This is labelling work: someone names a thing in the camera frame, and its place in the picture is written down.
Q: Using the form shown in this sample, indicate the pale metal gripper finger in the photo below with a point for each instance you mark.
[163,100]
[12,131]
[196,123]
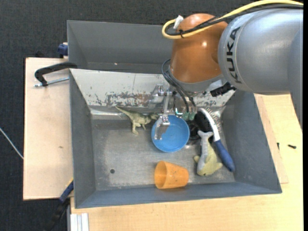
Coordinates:
[157,130]
[165,124]

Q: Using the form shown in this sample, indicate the blue bowl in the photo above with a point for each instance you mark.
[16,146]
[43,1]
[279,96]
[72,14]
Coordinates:
[175,136]

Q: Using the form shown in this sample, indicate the green toy dinosaur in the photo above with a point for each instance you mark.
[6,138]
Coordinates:
[138,120]

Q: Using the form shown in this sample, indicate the black round object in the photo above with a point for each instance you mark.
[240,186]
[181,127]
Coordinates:
[201,123]

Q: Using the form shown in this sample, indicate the grey metal bin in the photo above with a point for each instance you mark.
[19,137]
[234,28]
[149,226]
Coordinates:
[125,160]

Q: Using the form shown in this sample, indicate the orange plastic cup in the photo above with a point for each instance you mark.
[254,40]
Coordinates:
[172,175]

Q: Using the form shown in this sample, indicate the yellow and grey plush shark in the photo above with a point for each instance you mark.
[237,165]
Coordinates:
[207,160]

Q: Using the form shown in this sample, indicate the small black screw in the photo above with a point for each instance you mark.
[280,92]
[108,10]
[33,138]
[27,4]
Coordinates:
[292,146]

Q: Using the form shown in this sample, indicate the black cylinder on white bracket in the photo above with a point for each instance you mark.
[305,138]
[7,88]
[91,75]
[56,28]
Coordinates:
[222,89]

